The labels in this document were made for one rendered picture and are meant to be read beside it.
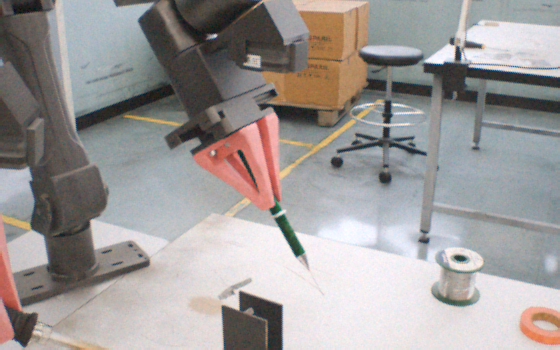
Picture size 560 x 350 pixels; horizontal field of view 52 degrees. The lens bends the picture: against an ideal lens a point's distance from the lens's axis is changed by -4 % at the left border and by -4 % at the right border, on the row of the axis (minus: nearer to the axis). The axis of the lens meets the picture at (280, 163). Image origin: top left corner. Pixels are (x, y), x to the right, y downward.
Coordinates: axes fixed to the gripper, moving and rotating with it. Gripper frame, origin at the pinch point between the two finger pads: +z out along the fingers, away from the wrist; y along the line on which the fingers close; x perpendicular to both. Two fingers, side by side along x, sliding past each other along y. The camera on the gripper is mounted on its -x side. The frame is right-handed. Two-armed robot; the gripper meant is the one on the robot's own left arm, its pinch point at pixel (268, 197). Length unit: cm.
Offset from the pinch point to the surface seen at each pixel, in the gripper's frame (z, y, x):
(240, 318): 9.6, -1.7, 9.0
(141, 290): 4.6, 4.7, 29.4
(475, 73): 9, 170, 27
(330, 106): -5, 297, 156
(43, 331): -0.4, -22.1, 5.2
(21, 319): -1.9, -22.9, 5.5
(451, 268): 19.5, 21.4, -2.4
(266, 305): 10.1, 1.4, 8.0
